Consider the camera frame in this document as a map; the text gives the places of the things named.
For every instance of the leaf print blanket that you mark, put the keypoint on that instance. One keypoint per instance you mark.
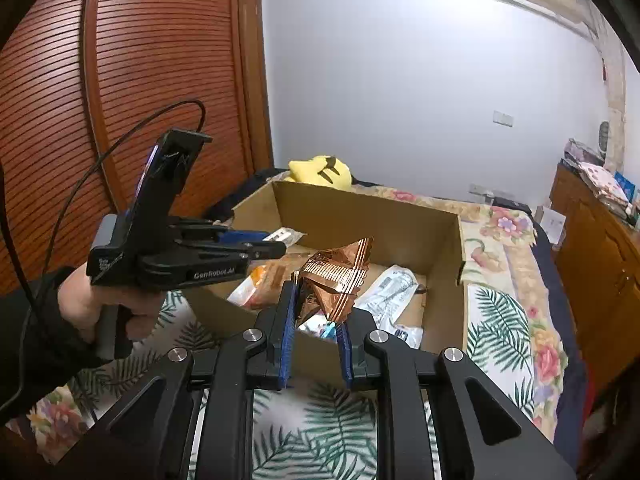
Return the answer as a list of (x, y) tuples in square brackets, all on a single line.
[(495, 325)]

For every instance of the white wall socket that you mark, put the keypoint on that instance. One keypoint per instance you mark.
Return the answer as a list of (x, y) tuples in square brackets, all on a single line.
[(503, 117)]

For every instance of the person's left hand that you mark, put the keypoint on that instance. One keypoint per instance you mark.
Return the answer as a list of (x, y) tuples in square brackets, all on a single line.
[(80, 300)]

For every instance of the pile of folded cloths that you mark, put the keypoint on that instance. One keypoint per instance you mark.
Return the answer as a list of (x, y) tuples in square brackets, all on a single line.
[(600, 175)]

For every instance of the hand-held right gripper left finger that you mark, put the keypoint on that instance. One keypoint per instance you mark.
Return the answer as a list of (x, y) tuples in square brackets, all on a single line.
[(286, 330)]

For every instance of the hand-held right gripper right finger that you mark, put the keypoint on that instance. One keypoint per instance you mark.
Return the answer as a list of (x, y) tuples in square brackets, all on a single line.
[(345, 355)]

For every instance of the yellow plush toy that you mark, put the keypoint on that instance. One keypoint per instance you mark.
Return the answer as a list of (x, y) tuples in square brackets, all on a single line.
[(315, 170)]

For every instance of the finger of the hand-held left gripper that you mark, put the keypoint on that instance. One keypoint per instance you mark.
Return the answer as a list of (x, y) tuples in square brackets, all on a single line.
[(265, 250), (245, 236)]

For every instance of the wooden cabinet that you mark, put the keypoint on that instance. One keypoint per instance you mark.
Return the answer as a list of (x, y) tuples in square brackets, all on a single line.
[(600, 270)]

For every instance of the small white box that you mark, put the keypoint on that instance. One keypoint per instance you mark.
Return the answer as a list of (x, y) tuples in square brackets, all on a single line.
[(551, 225)]

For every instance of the copper foil snack packet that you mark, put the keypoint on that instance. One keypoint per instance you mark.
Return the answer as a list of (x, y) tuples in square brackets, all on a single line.
[(340, 270)]

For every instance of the small white snack bar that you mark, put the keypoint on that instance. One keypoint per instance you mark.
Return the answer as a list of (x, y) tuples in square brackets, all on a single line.
[(287, 235)]

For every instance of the large orange white snack packet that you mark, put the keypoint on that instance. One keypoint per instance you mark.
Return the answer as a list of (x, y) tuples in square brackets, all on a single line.
[(250, 287)]

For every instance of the white red snack packet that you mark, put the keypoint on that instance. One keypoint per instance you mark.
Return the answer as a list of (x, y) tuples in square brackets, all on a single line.
[(387, 292)]

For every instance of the dark bulky object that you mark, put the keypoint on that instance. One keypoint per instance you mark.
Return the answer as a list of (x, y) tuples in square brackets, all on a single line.
[(612, 430)]

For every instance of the teal foil snack packet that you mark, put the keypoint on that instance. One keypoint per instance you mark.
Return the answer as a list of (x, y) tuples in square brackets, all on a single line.
[(330, 332)]

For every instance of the wooden slatted wardrobe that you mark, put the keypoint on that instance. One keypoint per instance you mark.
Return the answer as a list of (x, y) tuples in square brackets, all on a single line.
[(175, 35)]

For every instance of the person's left forearm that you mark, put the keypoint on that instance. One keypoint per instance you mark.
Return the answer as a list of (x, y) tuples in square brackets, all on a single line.
[(30, 340)]

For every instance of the brown cardboard box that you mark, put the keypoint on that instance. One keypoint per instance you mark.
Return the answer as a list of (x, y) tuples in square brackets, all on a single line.
[(350, 220)]

